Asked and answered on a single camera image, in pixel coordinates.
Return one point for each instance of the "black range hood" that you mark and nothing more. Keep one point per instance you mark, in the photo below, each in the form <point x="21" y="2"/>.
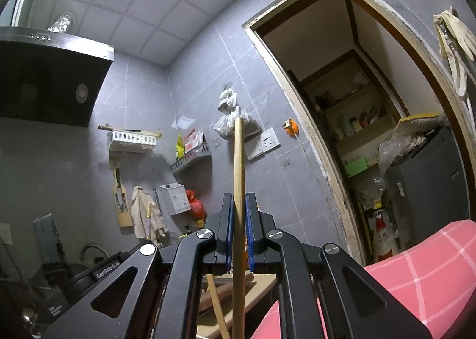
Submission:
<point x="44" y="78"/>

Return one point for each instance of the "grey wall shelf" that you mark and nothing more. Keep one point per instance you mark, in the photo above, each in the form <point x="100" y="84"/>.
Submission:
<point x="193" y="160"/>

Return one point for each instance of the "pink plaid tablecloth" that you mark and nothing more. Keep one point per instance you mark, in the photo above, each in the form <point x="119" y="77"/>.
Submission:
<point x="409" y="279"/>

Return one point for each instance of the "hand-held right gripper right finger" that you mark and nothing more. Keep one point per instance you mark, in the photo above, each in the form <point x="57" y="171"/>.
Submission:
<point x="250" y="242"/>

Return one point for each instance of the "pale rubber gloves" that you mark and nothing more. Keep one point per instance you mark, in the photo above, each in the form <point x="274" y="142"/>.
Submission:
<point x="461" y="34"/>

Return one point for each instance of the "yellow snack packet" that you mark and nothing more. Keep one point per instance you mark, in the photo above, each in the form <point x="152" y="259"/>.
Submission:
<point x="180" y="147"/>

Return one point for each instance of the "wooden shelf unit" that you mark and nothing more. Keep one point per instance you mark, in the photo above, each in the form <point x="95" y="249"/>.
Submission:
<point x="349" y="100"/>

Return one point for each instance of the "white wall basket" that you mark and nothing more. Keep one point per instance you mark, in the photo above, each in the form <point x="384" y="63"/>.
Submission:
<point x="130" y="140"/>

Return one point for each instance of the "hanging white towel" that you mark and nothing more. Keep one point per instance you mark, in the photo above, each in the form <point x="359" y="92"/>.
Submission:
<point x="139" y="208"/>

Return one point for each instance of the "long single wooden chopstick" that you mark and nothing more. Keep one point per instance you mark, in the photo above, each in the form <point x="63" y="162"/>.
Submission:
<point x="238" y="175"/>

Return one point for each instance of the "yellow edged cushion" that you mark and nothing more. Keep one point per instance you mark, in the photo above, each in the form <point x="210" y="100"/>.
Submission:
<point x="420" y="121"/>

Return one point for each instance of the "wooden knife holder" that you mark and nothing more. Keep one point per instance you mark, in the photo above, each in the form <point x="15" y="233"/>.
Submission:
<point x="124" y="218"/>

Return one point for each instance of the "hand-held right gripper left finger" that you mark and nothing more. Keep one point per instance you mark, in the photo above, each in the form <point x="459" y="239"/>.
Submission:
<point x="230" y="235"/>

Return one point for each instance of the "white wall box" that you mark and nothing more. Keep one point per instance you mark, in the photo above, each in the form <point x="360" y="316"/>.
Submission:
<point x="176" y="199"/>

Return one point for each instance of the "red and white bottle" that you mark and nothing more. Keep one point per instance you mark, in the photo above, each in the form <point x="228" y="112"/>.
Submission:
<point x="385" y="238"/>

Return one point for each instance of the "crumpled clear plastic bag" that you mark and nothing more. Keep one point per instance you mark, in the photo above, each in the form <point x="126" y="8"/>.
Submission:
<point x="398" y="149"/>

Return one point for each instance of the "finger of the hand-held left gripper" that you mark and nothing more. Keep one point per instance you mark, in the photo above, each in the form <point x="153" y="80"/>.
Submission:
<point x="45" y="238"/>

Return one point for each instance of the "silver exhaust duct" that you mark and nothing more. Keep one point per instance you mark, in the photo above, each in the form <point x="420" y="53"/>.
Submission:
<point x="61" y="22"/>

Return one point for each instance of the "wooden door frame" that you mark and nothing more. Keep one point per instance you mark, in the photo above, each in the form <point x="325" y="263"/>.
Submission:
<point x="332" y="175"/>

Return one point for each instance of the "orange plug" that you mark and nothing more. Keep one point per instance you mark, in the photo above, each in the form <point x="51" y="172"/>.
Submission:
<point x="292" y="127"/>

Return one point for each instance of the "green box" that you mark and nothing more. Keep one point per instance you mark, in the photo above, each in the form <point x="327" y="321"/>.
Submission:
<point x="356" y="168"/>

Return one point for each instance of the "grey cabinet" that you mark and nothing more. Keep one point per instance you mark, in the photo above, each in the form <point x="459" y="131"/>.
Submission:
<point x="427" y="190"/>

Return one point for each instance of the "red plastic bag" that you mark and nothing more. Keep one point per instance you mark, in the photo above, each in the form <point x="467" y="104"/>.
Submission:
<point x="195" y="205"/>

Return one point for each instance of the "hanging clear plastic bags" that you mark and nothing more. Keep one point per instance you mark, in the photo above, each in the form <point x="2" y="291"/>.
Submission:
<point x="225" y="125"/>

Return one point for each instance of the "red snack packet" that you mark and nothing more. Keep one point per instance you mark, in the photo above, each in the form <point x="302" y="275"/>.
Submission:
<point x="194" y="140"/>

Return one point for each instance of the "white wall socket panel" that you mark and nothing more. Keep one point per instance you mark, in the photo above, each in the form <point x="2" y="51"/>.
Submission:
<point x="269" y="141"/>

